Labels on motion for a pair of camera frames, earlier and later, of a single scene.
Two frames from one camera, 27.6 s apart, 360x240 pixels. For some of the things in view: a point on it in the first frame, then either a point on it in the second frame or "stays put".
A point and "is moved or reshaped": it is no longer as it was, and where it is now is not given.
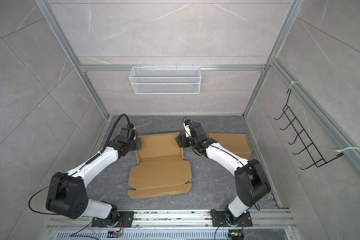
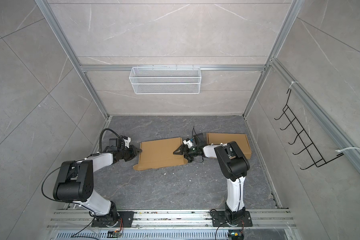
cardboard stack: [161, 171] is moved or reshaped
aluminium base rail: [273, 219] stays put
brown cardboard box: [237, 143] stays put
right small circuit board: [235, 234] stays put
